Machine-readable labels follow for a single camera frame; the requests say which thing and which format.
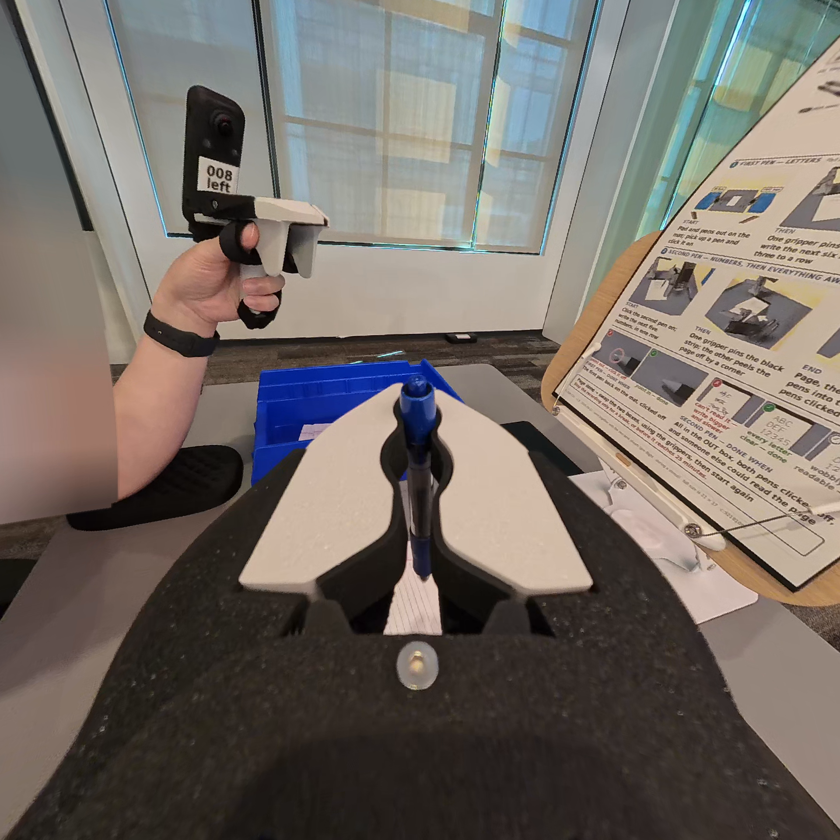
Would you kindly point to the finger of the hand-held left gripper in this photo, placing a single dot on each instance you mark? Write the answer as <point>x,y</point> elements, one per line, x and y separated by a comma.
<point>275,208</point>
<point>308,249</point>

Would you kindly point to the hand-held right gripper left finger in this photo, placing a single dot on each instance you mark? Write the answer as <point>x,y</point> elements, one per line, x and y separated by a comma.
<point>315,512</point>

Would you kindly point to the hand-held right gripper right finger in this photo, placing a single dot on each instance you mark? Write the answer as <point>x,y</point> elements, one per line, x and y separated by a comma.
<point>512,512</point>

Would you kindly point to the blue plastic bin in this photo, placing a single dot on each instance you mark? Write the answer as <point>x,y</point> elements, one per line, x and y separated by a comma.
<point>289,394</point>

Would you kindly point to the white lined notepad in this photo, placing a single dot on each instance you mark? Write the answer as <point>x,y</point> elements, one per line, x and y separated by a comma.
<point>410,613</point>

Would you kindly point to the blue retractable pen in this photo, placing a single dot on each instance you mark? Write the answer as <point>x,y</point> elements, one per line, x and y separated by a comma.
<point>418,407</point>

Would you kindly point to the person's left hand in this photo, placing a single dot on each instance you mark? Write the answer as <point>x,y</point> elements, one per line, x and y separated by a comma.
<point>197,289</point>

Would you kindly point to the dark table mat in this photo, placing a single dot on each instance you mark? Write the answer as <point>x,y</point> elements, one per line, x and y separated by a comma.
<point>544,446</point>

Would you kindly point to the handwritten lined paper sheet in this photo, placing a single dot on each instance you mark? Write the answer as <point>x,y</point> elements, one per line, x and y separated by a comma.
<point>315,432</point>

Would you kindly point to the black ribbed chair armrest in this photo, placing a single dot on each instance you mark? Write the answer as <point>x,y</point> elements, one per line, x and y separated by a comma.
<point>184,479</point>

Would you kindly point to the window with white blind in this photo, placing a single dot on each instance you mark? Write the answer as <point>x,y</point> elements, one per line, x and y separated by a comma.
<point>394,131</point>

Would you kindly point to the black floor box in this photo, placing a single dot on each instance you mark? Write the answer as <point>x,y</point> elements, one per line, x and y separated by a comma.
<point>462,338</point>

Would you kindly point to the white document stand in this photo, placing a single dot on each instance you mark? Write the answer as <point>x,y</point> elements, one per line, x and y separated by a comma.
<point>590,315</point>

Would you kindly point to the illustrated instruction sheet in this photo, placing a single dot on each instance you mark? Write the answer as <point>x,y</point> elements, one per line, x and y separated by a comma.
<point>722,328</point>

